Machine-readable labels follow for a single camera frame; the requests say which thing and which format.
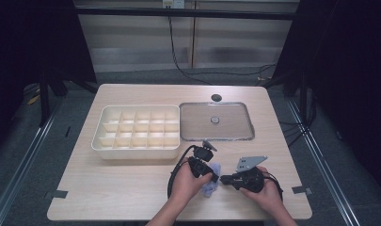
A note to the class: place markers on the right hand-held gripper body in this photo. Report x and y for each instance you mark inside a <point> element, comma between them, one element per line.
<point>249,180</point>

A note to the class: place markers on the yellow floor object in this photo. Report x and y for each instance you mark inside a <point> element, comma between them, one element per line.
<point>33,99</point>

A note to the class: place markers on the black horizontal bar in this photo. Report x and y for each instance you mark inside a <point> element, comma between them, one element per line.
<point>131,12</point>

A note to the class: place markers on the cream compartment storage box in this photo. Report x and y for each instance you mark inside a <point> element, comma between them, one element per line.
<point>138,150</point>

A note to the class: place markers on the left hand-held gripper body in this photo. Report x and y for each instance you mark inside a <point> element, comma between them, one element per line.
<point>199,164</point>

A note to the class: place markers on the white wall socket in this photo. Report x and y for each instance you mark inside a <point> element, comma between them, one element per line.
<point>174,3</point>

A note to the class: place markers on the clear plastic tray lid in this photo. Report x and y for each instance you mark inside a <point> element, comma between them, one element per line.
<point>197,125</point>

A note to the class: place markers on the metal floor rail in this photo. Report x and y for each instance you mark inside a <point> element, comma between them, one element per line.
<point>25,163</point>
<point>323,163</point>

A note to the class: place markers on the person's left hand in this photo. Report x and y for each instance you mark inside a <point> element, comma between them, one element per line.
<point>185,185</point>

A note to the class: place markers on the dark round table grommet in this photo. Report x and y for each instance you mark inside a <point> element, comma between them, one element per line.
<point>216,97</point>

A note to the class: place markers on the grey tape strip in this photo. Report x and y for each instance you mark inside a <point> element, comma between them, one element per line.
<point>56,194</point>
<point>302,190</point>

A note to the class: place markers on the person's right hand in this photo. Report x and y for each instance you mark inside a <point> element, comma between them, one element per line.
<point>269,196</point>

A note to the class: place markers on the small black floor tape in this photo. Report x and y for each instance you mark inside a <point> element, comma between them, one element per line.
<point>67,132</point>

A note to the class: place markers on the black metal stand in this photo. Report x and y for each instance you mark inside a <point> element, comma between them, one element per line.
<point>44,103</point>
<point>303,100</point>

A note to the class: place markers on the lavender sock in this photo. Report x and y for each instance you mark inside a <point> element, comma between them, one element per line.
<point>210,188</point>

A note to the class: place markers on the round lid knob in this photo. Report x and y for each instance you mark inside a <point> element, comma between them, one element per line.
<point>215,120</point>

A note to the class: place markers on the dark curtain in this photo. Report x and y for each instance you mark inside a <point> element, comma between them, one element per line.
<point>28,40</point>
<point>351,62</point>

